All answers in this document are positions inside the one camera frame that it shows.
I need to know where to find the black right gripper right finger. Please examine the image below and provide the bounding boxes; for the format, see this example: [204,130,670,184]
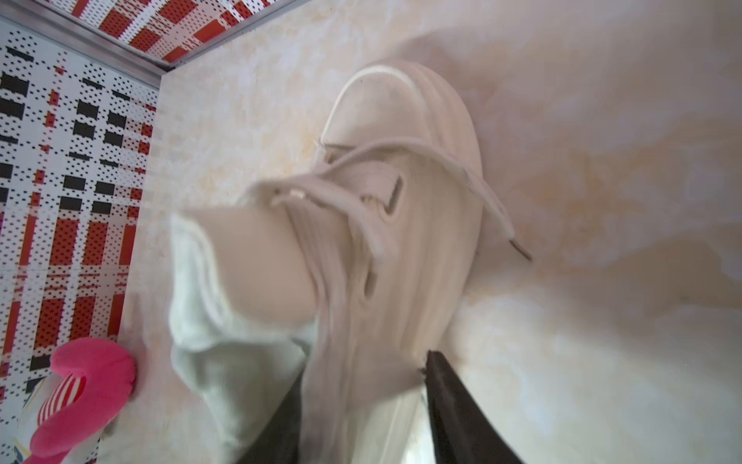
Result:
[424,351,522,464]

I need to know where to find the white sneaker one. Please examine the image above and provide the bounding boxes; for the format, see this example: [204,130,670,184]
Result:
[168,60,516,463]

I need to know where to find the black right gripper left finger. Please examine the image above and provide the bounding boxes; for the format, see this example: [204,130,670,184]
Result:
[237,376,303,464]

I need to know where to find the pink striped plush doll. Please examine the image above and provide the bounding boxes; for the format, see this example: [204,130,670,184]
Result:
[14,338,136,463]

